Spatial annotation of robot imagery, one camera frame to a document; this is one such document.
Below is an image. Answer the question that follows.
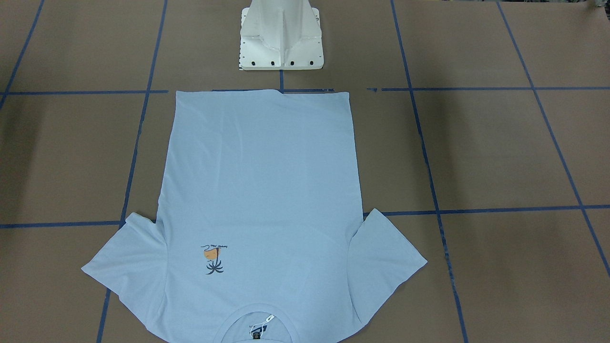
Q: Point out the light blue t-shirt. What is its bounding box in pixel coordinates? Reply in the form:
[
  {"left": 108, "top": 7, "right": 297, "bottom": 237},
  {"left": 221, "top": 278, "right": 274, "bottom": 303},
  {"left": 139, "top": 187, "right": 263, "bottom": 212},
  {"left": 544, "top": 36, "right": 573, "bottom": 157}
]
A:
[{"left": 82, "top": 90, "right": 427, "bottom": 343}]

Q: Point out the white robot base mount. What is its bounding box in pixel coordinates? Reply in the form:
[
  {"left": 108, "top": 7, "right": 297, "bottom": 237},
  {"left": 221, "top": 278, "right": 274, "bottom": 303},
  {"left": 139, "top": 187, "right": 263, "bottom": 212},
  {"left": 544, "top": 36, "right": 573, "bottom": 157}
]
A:
[{"left": 238, "top": 0, "right": 325, "bottom": 71}]

